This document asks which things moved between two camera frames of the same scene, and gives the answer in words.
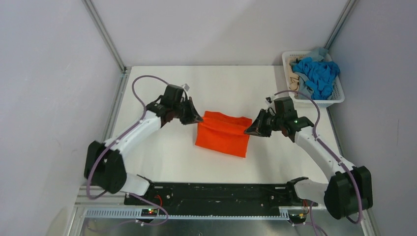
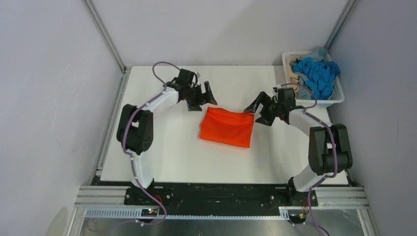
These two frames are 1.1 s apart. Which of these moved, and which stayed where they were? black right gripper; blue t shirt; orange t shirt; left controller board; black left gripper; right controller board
Moved: black right gripper; orange t shirt; black left gripper
Stayed: blue t shirt; right controller board; left controller board
